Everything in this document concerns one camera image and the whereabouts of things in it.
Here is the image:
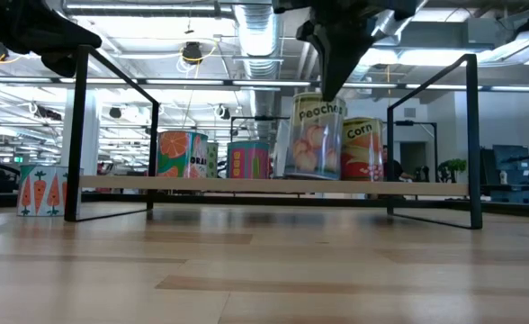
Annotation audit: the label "peaches label can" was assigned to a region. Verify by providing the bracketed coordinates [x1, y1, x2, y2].
[283, 92, 348, 182]

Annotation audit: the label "potted green plant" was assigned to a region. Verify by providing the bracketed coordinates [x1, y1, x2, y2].
[437, 157, 468, 184]

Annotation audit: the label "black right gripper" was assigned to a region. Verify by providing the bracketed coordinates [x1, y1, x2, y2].
[271, 0, 418, 102]

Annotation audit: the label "carrot print can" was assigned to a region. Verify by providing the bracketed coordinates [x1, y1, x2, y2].
[16, 164, 84, 218]

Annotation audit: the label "person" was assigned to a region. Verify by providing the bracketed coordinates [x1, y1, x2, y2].
[382, 144, 410, 183]

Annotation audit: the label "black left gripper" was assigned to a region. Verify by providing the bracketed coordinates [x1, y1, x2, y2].
[0, 0, 103, 78]

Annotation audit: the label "pink patterned can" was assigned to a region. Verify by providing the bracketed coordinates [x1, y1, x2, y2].
[227, 140, 272, 180]

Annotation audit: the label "ribbed silver air duct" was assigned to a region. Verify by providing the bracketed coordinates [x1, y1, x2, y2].
[232, 4, 284, 139]

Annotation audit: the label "green dotted can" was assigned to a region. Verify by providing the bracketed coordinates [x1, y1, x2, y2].
[206, 141, 220, 179]

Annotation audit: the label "black frame wooden shelf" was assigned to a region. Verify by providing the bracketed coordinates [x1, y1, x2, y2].
[64, 43, 484, 230]

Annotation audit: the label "grey background desk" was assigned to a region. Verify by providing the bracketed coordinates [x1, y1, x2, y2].
[480, 143, 529, 204]

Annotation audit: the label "smooth silver air duct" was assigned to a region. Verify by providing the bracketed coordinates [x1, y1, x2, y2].
[343, 8, 427, 83]

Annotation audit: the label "corn label can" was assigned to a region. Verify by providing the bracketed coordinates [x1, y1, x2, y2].
[340, 117, 386, 183]

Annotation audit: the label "mandarin oranges label can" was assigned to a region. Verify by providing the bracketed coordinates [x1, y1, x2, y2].
[157, 130, 210, 179]

